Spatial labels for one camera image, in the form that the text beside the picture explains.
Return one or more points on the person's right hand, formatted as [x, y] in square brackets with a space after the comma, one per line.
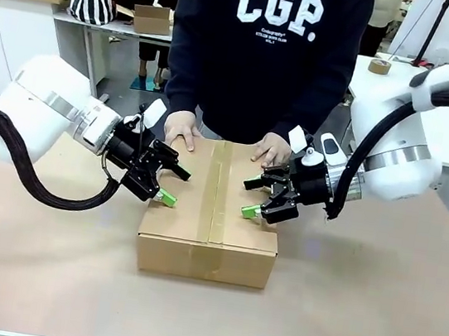
[180, 128]

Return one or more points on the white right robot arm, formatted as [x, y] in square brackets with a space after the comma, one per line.
[401, 130]

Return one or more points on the brown packing tape roll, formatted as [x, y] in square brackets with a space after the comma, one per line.
[373, 67]

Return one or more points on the small open cardboard box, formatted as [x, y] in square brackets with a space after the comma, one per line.
[151, 22]

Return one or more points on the white background table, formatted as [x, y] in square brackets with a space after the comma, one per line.
[103, 22]

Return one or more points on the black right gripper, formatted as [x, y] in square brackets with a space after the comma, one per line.
[311, 188]

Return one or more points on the person's left hand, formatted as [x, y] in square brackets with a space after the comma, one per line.
[270, 151]

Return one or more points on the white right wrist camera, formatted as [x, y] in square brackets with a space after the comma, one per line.
[296, 138]

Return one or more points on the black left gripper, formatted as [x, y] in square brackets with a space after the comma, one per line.
[133, 163]

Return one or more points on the white low cabinet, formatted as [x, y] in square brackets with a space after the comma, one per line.
[17, 34]

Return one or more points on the brown packing tape strip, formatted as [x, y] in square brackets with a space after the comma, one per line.
[220, 201]

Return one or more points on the background person in cream top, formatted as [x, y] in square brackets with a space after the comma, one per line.
[384, 15]

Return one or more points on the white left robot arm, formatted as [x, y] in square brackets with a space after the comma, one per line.
[36, 108]

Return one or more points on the large brown cardboard box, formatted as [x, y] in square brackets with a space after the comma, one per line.
[171, 252]

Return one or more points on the person's right forearm navy sleeve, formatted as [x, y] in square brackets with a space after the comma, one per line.
[181, 87]

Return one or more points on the black tripod stand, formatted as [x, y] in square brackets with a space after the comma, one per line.
[433, 30]

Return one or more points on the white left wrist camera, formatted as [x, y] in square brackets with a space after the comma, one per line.
[155, 112]

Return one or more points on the person's left forearm navy sleeve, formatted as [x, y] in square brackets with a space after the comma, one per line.
[328, 111]

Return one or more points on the person torso in navy sweatshirt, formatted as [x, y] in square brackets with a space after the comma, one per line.
[262, 77]

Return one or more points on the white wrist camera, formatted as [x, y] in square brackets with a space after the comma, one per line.
[296, 138]
[155, 112]

